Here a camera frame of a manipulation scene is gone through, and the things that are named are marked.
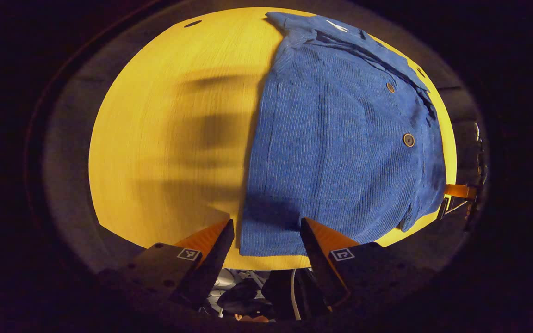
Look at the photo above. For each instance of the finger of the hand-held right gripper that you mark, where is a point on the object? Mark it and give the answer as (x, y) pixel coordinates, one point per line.
(461, 190)

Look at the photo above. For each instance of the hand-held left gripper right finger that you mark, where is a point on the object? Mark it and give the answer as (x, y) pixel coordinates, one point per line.
(317, 263)

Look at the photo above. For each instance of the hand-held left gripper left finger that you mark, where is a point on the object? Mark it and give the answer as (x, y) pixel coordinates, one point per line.
(213, 268)

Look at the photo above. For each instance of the white rounded object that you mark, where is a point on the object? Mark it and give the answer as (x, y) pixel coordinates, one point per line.
(225, 279)

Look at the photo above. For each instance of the black rounded object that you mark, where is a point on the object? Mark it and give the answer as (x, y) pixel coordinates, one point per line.
(243, 298)

